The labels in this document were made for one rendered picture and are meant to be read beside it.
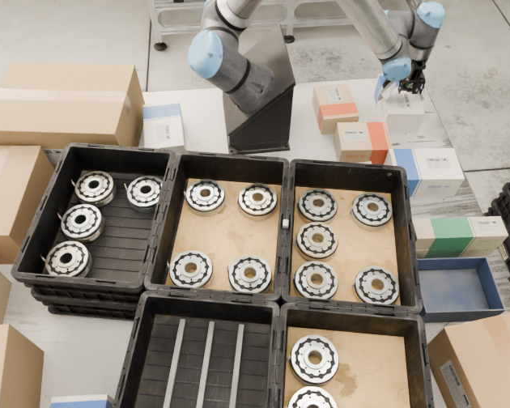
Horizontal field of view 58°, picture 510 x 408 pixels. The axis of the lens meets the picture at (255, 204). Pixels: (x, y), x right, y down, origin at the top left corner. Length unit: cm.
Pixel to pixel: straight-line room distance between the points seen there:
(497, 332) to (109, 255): 92
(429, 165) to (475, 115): 148
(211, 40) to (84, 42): 210
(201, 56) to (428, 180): 74
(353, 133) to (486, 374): 78
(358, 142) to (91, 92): 83
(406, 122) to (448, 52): 172
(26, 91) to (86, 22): 197
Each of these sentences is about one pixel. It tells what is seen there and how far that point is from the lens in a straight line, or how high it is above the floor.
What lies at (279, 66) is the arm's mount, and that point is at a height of 96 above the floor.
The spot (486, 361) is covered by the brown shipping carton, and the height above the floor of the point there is 86.
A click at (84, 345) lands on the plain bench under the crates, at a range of 128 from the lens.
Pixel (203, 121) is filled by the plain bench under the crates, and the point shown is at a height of 70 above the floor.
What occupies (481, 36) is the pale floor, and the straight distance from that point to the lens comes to 352.
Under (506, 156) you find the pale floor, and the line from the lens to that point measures 277.
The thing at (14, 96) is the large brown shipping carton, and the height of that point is 90.
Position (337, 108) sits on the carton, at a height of 77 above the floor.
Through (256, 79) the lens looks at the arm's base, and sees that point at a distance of 136.
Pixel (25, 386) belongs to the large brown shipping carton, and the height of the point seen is 79.
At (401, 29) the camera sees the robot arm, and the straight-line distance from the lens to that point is 140.
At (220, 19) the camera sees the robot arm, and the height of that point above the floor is 109.
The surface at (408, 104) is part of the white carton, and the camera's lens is 163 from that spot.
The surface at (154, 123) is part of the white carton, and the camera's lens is 152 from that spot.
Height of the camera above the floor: 185
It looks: 55 degrees down
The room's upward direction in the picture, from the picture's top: straight up
